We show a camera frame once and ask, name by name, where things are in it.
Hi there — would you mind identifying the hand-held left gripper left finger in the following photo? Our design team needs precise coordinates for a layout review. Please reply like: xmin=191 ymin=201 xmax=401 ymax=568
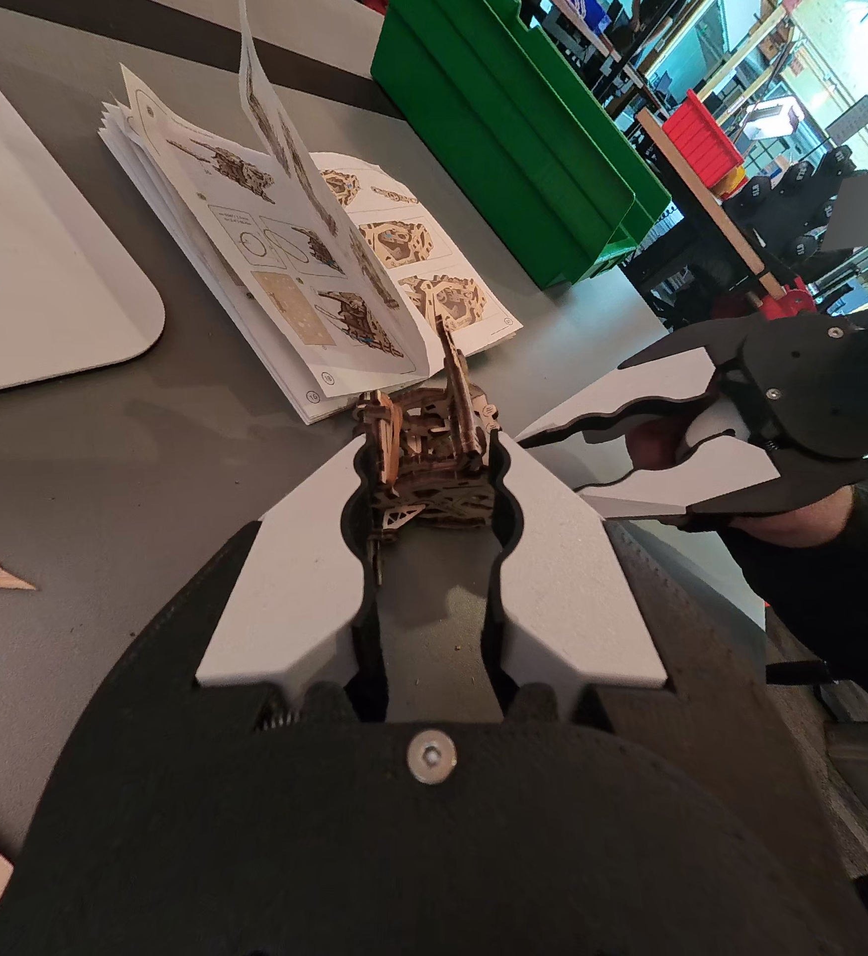
xmin=195 ymin=435 xmax=369 ymax=690

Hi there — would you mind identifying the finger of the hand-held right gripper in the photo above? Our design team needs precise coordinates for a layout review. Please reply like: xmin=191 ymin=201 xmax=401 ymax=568
xmin=576 ymin=429 xmax=783 ymax=521
xmin=514 ymin=347 xmax=720 ymax=451

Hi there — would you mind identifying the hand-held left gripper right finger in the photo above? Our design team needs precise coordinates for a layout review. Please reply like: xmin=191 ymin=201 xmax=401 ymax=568
xmin=488 ymin=432 xmax=669 ymax=721

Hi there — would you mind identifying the wooden model car chassis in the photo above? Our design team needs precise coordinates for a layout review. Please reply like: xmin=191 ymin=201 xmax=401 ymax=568
xmin=353 ymin=315 xmax=500 ymax=587

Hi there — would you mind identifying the person's right forearm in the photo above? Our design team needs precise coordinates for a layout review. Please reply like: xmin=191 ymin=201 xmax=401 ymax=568
xmin=725 ymin=485 xmax=868 ymax=718

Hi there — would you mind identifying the red metal fixture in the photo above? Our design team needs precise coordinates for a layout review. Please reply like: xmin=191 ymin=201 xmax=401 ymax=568
xmin=714 ymin=275 xmax=817 ymax=324

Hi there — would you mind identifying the wood-edged workbench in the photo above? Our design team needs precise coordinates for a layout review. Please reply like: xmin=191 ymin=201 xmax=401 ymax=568
xmin=635 ymin=108 xmax=797 ymax=303

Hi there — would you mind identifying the row of black labelled devices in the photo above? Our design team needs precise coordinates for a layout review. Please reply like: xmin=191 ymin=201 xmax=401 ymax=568
xmin=725 ymin=145 xmax=868 ymax=264

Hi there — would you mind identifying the red plastic bin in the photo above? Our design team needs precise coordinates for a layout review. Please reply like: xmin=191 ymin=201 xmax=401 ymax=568
xmin=661 ymin=90 xmax=744 ymax=197

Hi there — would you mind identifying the green plastic bin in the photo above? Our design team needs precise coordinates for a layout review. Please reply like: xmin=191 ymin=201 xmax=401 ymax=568
xmin=370 ymin=0 xmax=672 ymax=291

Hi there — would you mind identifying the grey chair armrest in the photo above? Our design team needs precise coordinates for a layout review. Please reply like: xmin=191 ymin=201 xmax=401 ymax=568
xmin=766 ymin=657 xmax=868 ymax=830

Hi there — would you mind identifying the white instruction booklet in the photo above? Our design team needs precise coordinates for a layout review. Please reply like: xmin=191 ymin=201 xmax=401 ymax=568
xmin=98 ymin=0 xmax=524 ymax=425

